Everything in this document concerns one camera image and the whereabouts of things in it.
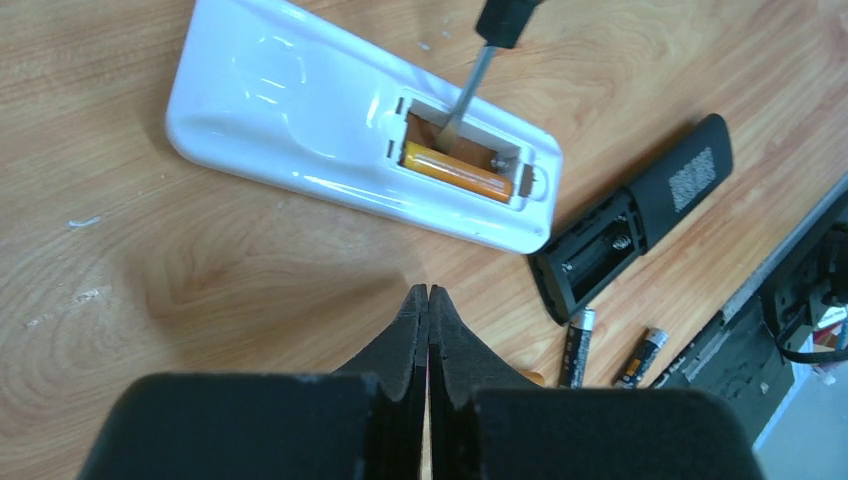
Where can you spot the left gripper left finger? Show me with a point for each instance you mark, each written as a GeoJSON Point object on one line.
{"type": "Point", "coordinates": [361, 421]}

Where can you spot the black remote control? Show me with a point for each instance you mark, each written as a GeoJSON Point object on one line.
{"type": "Point", "coordinates": [582, 259]}

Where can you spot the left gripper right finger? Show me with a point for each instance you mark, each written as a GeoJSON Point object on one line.
{"type": "Point", "coordinates": [488, 421]}

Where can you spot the black AAA battery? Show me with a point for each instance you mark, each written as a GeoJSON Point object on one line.
{"type": "Point", "coordinates": [641, 359]}
{"type": "Point", "coordinates": [576, 349]}

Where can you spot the white remote orange battery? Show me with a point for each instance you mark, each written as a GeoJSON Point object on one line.
{"type": "Point", "coordinates": [270, 92]}

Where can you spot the orange aaa battery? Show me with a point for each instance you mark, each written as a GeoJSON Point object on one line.
{"type": "Point", "coordinates": [535, 377]}
{"type": "Point", "coordinates": [450, 170]}

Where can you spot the yellow handled screwdriver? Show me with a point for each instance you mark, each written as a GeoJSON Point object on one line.
{"type": "Point", "coordinates": [500, 25]}

